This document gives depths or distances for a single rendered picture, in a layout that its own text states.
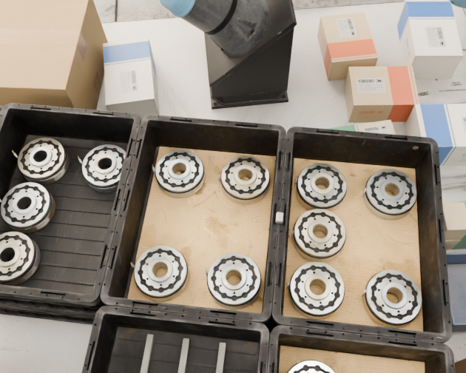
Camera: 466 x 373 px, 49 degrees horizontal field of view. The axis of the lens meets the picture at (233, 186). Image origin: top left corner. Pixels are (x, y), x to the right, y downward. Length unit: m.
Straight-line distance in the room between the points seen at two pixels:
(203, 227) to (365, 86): 0.56
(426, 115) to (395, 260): 0.40
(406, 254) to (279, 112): 0.51
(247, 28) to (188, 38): 0.36
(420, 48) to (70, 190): 0.92
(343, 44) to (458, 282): 0.65
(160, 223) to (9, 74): 0.50
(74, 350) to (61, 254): 0.21
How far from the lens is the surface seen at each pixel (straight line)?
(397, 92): 1.34
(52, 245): 1.11
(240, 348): 0.98
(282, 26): 1.17
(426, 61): 1.43
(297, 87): 1.40
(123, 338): 1.01
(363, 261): 1.05
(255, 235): 1.04
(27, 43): 1.33
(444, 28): 1.49
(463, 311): 1.22
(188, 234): 1.05
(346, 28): 1.45
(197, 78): 1.42
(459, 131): 1.30
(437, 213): 1.01
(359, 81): 1.34
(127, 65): 1.36
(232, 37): 1.18
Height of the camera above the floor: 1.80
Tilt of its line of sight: 63 degrees down
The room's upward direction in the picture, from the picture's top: 3 degrees counter-clockwise
